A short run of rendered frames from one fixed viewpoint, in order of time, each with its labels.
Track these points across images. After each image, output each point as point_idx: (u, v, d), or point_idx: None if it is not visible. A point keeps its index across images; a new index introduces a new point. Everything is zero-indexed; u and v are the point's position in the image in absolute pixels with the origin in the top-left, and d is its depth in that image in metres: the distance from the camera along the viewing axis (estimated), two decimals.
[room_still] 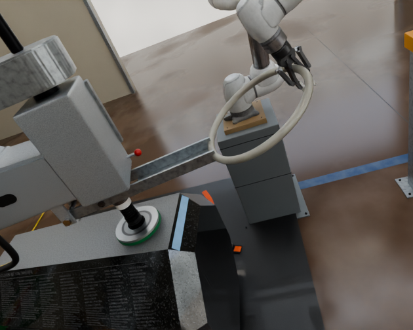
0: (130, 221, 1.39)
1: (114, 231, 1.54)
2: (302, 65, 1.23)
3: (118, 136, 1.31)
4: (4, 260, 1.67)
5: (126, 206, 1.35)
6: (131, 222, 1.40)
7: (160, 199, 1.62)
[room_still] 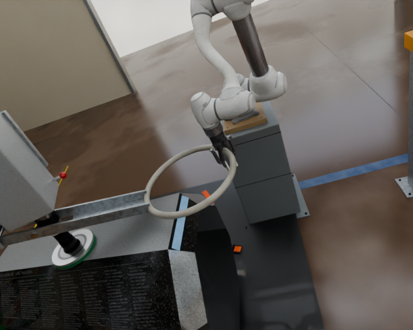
0: (65, 245, 1.47)
1: (114, 231, 1.54)
2: (230, 150, 1.59)
3: (42, 161, 1.39)
4: (4, 260, 1.67)
5: None
6: (65, 246, 1.47)
7: (160, 199, 1.62)
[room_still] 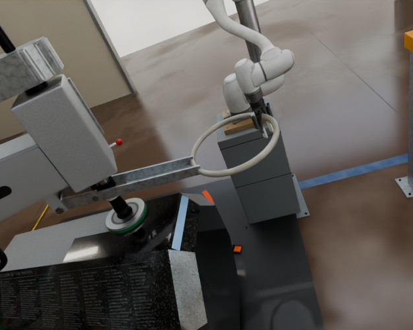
0: (120, 211, 1.53)
1: None
2: None
3: (99, 129, 1.46)
4: None
5: (116, 196, 1.49)
6: (120, 211, 1.54)
7: (160, 199, 1.62)
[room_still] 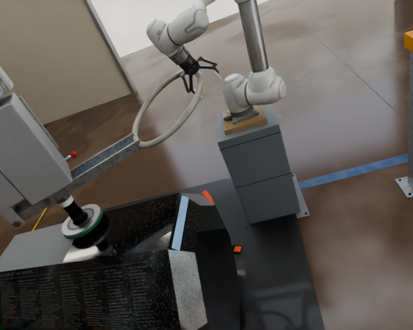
0: (75, 217, 1.57)
1: (114, 231, 1.54)
2: (208, 67, 1.54)
3: (54, 143, 1.52)
4: (4, 260, 1.67)
5: (70, 202, 1.54)
6: (76, 217, 1.58)
7: (160, 199, 1.62)
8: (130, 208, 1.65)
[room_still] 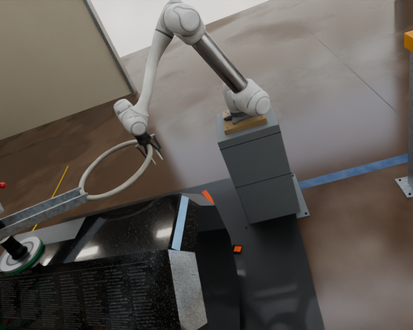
0: (14, 251, 1.58)
1: (114, 231, 1.54)
2: (155, 146, 1.89)
3: None
4: None
5: (7, 237, 1.54)
6: (15, 252, 1.58)
7: (160, 199, 1.62)
8: (130, 208, 1.65)
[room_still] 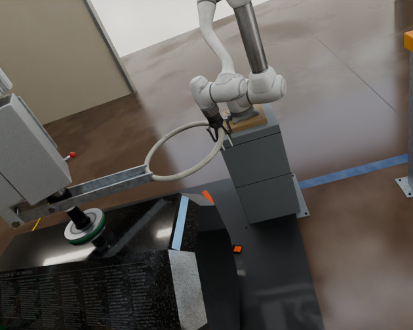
0: (78, 220, 1.59)
1: (114, 231, 1.54)
2: (226, 131, 1.74)
3: (52, 143, 1.52)
4: (4, 260, 1.67)
5: (73, 207, 1.55)
6: (78, 222, 1.60)
7: (160, 199, 1.62)
8: (130, 208, 1.65)
